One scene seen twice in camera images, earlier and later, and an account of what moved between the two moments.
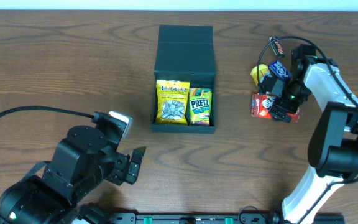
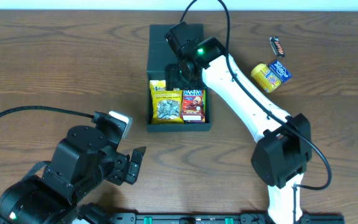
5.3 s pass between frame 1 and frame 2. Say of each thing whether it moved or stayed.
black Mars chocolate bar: stayed
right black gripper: moved
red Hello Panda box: moved
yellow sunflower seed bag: moved
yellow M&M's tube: stayed
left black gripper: stayed
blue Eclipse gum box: stayed
